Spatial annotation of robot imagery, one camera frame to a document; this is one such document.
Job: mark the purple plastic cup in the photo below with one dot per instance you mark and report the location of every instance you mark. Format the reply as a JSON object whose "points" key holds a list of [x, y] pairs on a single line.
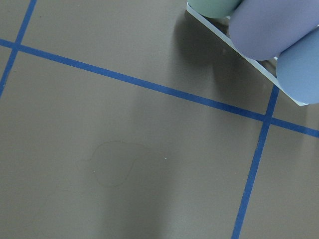
{"points": [[262, 29]]}

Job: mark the green plastic cup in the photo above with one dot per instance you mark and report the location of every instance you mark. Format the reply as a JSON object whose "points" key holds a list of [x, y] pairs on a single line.
{"points": [[214, 8]]}

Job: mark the blue plastic cup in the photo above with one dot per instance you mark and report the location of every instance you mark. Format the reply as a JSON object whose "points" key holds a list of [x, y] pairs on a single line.
{"points": [[297, 69]]}

